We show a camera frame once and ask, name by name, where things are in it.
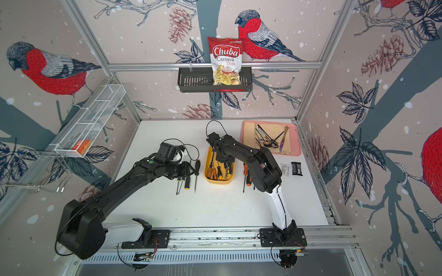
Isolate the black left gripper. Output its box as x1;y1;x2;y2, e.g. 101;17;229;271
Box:
165;160;198;177

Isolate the yellow storage box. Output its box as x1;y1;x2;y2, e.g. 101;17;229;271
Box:
203;147;235;185

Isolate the black long screwdriver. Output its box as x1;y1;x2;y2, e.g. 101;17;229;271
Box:
194;159;201;192

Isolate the orange black large screwdriver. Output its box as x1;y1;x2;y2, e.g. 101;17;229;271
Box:
243;163;249;192

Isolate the small orange black screwdriver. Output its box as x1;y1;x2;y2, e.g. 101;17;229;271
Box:
246;170;252;186

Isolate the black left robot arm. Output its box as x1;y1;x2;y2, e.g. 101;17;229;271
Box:
55;142;195;259

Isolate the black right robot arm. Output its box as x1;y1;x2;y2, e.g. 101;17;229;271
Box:
207;132;297;243

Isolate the orange box in shelf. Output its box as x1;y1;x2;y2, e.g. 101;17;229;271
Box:
72;139;92;156

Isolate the black spoon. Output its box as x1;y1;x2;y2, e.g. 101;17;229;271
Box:
255;128;268;148

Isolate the beige tray liner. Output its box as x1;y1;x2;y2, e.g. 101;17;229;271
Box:
242;121;292;155

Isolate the pink tray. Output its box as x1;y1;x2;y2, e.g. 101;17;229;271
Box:
241;120;302;156

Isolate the clear small packet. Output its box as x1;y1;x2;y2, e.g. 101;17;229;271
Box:
280;164;291;176

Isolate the Chuba cassava chips bag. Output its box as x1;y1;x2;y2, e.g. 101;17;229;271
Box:
208;37;244;86

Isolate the wooden handled knife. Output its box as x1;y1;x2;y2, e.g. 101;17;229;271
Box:
279;126;289;152

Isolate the black wall basket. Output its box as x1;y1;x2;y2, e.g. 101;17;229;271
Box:
177;66;253;93

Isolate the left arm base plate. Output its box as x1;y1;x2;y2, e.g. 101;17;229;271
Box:
121;230;171;249

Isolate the white wire wall shelf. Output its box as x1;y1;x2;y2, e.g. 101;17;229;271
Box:
54;84;126;158

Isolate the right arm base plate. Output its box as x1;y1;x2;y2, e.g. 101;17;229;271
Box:
258;228;307;247

